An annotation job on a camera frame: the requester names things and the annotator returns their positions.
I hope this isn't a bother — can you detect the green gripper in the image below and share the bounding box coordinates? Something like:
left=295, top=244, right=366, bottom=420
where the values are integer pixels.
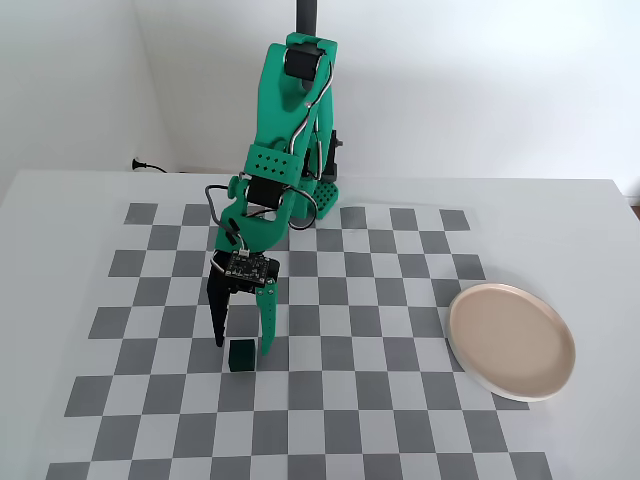
left=205, top=210, right=291, bottom=357

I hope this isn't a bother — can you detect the dark green dice cube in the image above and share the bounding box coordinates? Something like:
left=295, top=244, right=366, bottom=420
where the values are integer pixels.
left=228, top=339, right=257, bottom=374

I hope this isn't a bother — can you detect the green perforated robot base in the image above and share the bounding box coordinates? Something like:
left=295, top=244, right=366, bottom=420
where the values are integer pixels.
left=292, top=177, right=344, bottom=230

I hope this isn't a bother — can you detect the beige round plate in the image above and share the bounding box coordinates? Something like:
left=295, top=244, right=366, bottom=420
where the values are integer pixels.
left=448, top=282, right=577, bottom=403

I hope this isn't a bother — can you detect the grey checkerboard mat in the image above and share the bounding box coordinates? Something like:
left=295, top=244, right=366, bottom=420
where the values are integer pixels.
left=46, top=202, right=554, bottom=480

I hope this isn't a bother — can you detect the black table clamp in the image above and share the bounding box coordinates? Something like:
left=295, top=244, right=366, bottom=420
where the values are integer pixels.
left=325, top=128, right=346, bottom=183

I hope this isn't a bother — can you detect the black vertical pole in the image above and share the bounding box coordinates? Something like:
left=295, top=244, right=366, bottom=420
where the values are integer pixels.
left=294, top=0, right=320, bottom=39

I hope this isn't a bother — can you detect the black wrist camera board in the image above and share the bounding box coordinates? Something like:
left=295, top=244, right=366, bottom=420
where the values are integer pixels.
left=222, top=248, right=275, bottom=291

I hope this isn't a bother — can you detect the black camera cable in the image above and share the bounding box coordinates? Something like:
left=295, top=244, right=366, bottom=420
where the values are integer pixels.
left=203, top=184, right=239, bottom=246

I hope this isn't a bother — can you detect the black wall plug cable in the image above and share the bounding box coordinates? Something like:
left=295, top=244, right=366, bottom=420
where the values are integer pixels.
left=130, top=157, right=186, bottom=175

